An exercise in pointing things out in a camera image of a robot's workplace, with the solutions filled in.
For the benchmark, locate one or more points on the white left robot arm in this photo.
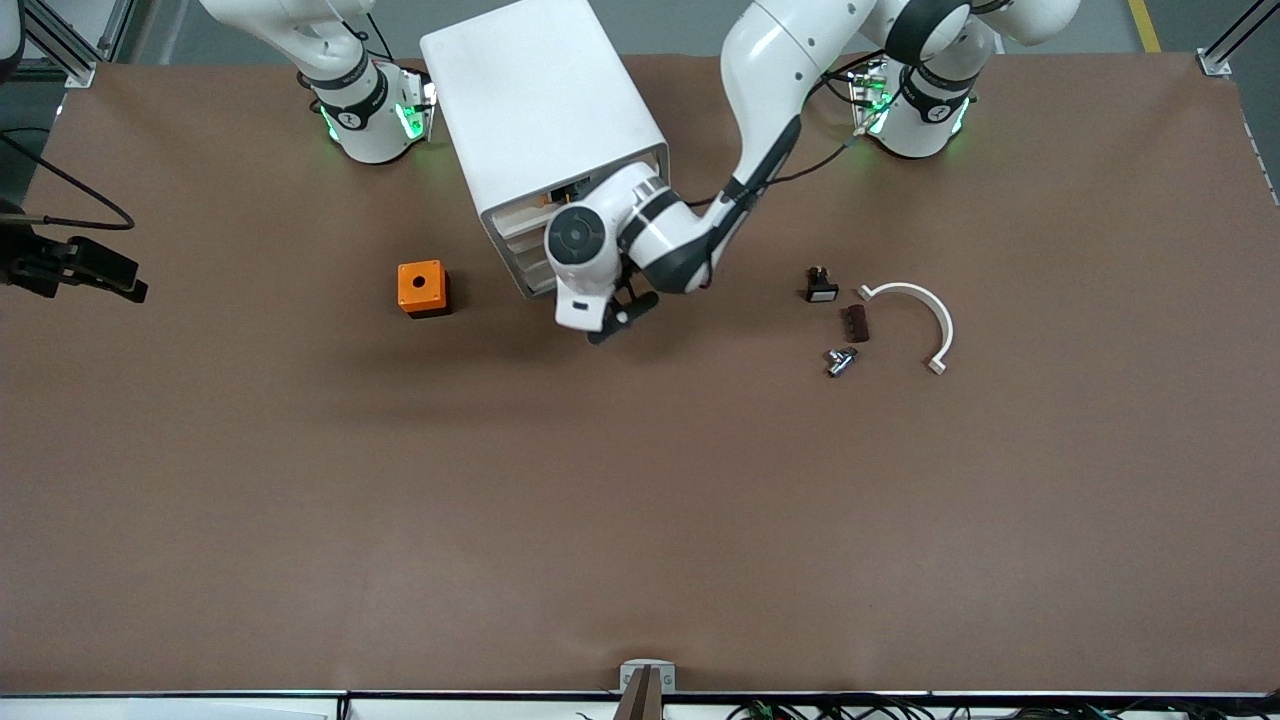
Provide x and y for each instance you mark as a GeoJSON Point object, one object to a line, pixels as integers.
{"type": "Point", "coordinates": [770, 60]}

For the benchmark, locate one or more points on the square white-faced push button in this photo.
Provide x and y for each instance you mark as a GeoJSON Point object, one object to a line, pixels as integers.
{"type": "Point", "coordinates": [822, 292]}

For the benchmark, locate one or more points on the orange box with hole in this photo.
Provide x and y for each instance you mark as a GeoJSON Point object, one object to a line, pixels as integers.
{"type": "Point", "coordinates": [420, 285]}

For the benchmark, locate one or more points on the silver metal fitting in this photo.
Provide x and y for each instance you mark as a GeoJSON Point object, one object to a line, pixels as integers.
{"type": "Point", "coordinates": [840, 361]}

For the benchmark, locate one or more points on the small brown rectangular block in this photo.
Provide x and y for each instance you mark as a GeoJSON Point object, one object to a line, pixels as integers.
{"type": "Point", "coordinates": [858, 324]}

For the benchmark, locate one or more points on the metal connector bracket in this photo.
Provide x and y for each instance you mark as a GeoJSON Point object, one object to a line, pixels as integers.
{"type": "Point", "coordinates": [418, 105]}
{"type": "Point", "coordinates": [870, 98]}

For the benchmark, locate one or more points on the grey table edge bracket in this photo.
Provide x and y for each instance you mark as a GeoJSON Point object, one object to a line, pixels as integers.
{"type": "Point", "coordinates": [647, 675]}

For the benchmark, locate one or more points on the aluminium frame profile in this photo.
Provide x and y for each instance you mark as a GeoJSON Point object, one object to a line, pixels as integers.
{"type": "Point", "coordinates": [75, 55]}
{"type": "Point", "coordinates": [1218, 62]}

